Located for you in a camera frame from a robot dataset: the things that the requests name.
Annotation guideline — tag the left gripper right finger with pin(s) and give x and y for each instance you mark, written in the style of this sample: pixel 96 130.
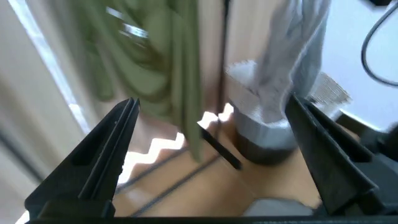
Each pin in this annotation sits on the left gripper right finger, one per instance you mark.
pixel 335 161

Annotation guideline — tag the beige curtain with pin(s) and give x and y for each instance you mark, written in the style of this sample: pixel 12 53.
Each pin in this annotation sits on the beige curtain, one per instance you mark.
pixel 37 109

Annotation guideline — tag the white laundry basket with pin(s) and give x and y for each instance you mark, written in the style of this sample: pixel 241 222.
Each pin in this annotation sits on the white laundry basket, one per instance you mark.
pixel 264 137

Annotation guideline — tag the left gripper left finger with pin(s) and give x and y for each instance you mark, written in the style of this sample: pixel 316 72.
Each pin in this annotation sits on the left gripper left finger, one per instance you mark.
pixel 93 168

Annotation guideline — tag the black clothes rack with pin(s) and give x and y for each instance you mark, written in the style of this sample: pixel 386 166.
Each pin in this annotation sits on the black clothes rack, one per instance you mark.
pixel 222 149

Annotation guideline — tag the pale grey shorts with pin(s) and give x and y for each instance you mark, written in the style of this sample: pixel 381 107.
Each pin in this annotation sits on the pale grey shorts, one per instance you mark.
pixel 286 62

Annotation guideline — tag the green long-sleeved shirt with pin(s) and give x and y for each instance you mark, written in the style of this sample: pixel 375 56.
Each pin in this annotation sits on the green long-sleeved shirt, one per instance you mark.
pixel 161 77

